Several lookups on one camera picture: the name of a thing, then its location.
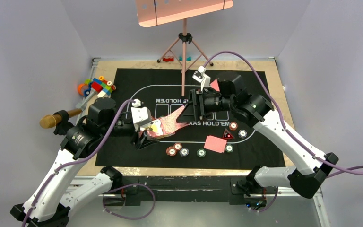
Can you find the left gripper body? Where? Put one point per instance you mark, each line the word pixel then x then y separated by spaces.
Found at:
pixel 137 140

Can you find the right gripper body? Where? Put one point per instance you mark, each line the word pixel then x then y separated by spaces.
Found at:
pixel 209 103

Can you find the playing card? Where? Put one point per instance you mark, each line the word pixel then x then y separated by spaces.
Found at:
pixel 215 144
pixel 169 125
pixel 214 85

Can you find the blue poker chip stack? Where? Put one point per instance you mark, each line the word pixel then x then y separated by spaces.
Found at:
pixel 184 152

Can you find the black red all-in triangle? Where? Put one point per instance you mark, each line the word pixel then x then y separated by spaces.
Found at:
pixel 227 135

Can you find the green poker chip stack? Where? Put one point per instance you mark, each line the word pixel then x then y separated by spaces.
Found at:
pixel 201 152

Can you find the red poker chip stack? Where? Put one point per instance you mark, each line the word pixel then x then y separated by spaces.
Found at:
pixel 171 151

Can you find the playing card deck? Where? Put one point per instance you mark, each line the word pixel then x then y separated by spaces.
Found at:
pixel 156 130

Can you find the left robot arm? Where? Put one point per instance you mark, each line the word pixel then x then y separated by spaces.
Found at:
pixel 51 205

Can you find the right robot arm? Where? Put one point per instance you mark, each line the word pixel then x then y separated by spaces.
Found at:
pixel 311 166

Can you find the black poker table mat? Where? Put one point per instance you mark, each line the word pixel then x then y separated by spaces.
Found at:
pixel 160 91

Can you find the colourful toy block stack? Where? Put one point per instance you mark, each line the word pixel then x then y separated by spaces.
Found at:
pixel 100 86

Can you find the red toy block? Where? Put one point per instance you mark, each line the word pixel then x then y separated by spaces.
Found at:
pixel 168 59

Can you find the orange tape roll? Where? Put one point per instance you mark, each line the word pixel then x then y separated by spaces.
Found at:
pixel 83 90

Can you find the gold microphone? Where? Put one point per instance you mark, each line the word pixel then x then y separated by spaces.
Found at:
pixel 50 121

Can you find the pink music stand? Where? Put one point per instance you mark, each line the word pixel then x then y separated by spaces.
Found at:
pixel 152 13

